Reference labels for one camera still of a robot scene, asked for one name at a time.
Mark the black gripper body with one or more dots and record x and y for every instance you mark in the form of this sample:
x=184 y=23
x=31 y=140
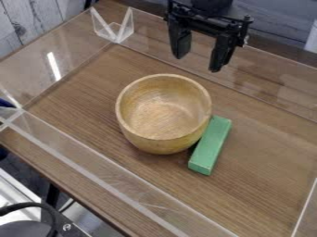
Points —
x=211 y=17

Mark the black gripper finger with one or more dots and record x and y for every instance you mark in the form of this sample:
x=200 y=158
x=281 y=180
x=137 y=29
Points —
x=180 y=38
x=221 y=52

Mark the brown wooden bowl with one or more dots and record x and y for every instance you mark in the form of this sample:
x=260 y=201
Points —
x=164 y=110

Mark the green rectangular block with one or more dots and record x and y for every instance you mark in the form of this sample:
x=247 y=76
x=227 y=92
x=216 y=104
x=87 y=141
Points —
x=209 y=147

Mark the black table leg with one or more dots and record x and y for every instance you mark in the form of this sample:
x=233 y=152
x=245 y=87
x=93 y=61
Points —
x=53 y=195

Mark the clear acrylic enclosure wall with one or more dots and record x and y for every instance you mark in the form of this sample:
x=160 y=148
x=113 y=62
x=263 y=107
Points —
x=63 y=81

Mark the black metal bracket with screw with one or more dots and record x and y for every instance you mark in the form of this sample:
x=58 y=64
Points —
x=61 y=226

